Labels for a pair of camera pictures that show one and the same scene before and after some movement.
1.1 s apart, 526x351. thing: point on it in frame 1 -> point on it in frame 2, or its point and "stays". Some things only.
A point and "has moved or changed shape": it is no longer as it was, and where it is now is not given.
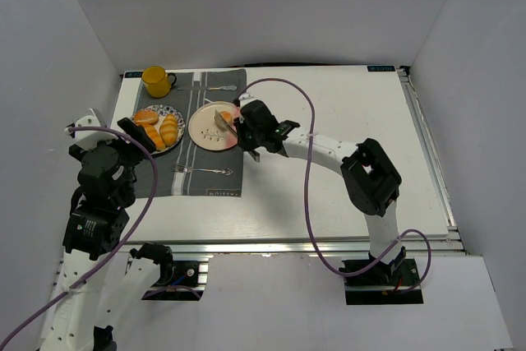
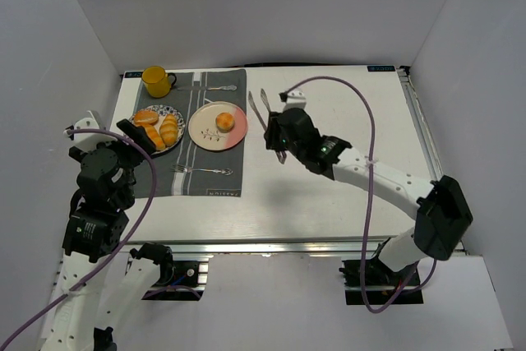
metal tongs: [222, 124] has moved or changed shape
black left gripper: [136, 134] stays
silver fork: [177, 167] stays
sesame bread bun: [149, 117] stays
